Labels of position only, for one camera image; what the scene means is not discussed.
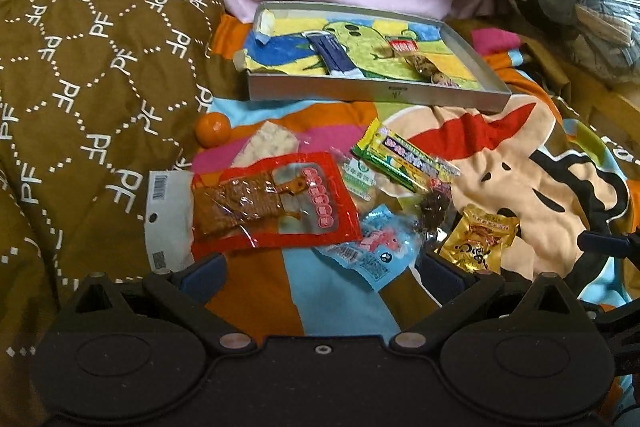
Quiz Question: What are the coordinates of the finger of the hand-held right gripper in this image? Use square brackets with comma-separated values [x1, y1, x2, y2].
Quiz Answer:
[576, 229, 640, 260]

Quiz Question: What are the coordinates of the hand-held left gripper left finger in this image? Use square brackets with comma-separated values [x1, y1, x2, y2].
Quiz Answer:
[61, 253, 256, 353]

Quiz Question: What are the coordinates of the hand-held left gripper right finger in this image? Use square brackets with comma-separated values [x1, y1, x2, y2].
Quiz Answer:
[390, 249, 583, 353]

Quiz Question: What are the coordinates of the gold snack packet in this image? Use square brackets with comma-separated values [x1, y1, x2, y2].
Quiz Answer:
[435, 203, 521, 276]

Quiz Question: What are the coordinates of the dark dried fruit packet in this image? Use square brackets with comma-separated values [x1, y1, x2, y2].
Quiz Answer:
[415, 179, 454, 238]

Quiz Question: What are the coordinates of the light blue snack packet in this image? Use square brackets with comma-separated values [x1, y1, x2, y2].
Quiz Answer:
[315, 204, 426, 293]

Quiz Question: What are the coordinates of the green yellow cracker packet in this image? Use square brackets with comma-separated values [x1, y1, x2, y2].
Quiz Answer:
[350, 121, 463, 194]

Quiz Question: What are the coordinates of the red tofu snack packet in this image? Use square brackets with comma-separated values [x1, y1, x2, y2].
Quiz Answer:
[190, 152, 363, 258]

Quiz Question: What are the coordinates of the clear rice cracker packet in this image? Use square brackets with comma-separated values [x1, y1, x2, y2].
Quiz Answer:
[230, 121, 312, 168]

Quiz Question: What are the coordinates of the grey metal tray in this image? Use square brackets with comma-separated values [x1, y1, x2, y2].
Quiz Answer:
[235, 1, 513, 114]

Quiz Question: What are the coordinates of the white mailer bag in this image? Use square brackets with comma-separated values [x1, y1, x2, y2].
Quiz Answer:
[142, 169, 197, 275]

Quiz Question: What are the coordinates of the round biscuit packet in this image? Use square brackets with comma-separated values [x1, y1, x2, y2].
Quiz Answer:
[334, 154, 397, 214]

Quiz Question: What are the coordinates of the cartoon printed blanket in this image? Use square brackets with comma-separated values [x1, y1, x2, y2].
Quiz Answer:
[190, 14, 640, 343]

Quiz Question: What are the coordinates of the orange tangerine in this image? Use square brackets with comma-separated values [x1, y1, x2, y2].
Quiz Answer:
[195, 113, 232, 148]

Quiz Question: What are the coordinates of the yellow brown cloth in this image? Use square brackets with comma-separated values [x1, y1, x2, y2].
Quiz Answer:
[515, 32, 640, 128]

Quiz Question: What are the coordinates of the red label snack packet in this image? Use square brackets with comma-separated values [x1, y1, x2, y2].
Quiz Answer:
[384, 34, 458, 86]

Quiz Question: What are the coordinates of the blue and white packet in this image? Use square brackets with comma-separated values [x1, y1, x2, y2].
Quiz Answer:
[305, 29, 363, 78]

